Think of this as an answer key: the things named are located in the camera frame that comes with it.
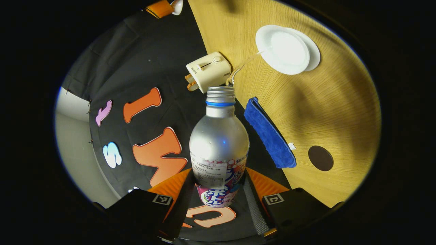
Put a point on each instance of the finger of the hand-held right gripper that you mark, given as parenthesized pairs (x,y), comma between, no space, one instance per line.
(160,8)

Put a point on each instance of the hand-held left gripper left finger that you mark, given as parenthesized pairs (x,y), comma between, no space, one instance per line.
(178,214)

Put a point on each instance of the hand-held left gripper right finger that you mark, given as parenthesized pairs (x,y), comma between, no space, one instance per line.
(255,211)

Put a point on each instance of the silver water bottle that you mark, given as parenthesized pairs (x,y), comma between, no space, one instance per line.
(218,143)

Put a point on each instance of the dark round coaster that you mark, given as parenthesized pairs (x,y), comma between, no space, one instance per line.
(321,158)

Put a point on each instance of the white teacup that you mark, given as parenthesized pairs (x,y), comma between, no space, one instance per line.
(284,49)

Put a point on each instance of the black backdrop cloth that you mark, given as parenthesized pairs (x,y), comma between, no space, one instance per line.
(136,61)

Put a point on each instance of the toasted bread slice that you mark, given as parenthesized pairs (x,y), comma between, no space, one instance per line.
(193,86)
(189,77)

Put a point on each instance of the blue folded cloth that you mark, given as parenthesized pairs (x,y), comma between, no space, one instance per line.
(269,134)

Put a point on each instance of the cream toaster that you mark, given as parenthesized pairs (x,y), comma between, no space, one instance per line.
(209,71)

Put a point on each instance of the white saucer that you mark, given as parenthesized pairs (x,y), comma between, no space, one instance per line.
(314,54)

